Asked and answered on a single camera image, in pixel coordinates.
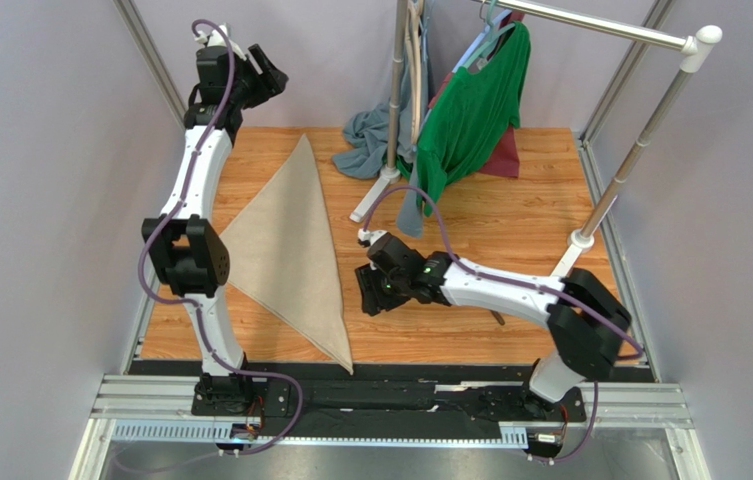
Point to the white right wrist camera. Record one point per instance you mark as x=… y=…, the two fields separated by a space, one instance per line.
x=367 y=237

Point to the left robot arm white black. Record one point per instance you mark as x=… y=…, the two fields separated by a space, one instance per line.
x=186 y=252

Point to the blue-grey garment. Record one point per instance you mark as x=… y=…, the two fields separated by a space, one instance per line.
x=368 y=131

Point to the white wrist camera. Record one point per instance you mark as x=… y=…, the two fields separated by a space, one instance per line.
x=367 y=237
x=219 y=37

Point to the dark wooden fork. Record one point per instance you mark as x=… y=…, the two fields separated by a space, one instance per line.
x=498 y=317

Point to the aluminium frame rail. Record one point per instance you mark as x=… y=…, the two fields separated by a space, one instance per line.
x=621 y=405

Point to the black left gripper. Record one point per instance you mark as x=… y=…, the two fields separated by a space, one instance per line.
x=269 y=84

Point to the silver white clothes rack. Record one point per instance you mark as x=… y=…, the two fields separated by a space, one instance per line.
x=694 y=49

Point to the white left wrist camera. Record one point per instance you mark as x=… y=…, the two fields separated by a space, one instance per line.
x=219 y=37

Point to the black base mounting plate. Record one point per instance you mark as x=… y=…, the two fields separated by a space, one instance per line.
x=378 y=401

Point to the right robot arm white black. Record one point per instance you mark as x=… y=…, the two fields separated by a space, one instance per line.
x=586 y=321

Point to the maroon garment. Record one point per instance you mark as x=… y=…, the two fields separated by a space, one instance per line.
x=504 y=160

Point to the beige linen napkin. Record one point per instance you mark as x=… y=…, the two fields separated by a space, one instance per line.
x=283 y=255

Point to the green t-shirt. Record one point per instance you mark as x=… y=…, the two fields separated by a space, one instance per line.
x=471 y=114

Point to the beige wooden clothes hanger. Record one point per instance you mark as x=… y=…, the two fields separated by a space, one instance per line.
x=413 y=41

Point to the teal clothes hanger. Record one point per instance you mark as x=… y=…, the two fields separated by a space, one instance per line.
x=487 y=41

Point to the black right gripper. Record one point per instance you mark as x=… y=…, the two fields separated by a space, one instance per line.
x=371 y=288

